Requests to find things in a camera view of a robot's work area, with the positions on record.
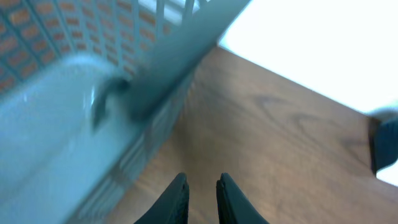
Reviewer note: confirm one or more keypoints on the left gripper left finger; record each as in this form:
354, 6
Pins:
172, 206

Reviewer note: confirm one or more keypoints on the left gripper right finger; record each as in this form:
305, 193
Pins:
233, 206

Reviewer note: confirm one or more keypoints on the grey plastic mesh basket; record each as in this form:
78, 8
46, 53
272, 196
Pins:
90, 90

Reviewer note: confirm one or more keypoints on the white barcode scanner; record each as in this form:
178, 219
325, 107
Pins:
382, 133

